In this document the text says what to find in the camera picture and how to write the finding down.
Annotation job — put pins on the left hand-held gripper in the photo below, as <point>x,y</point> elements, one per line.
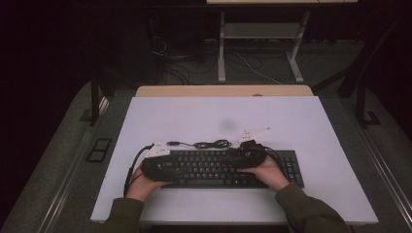
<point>158,170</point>

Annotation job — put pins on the person's left hand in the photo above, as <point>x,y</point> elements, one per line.
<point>142,187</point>

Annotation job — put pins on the black computer keyboard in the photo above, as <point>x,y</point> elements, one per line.
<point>207,168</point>

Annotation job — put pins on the black metal stand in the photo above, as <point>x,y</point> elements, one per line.
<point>94,100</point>
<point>361,103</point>

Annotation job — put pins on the person's right hand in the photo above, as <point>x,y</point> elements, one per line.
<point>267,174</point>

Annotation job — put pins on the black floor socket frame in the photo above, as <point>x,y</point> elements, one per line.
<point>98,149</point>

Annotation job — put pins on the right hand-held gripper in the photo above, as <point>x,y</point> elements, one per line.
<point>249,155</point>

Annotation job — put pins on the white metal desk frame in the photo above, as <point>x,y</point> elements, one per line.
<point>221,48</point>

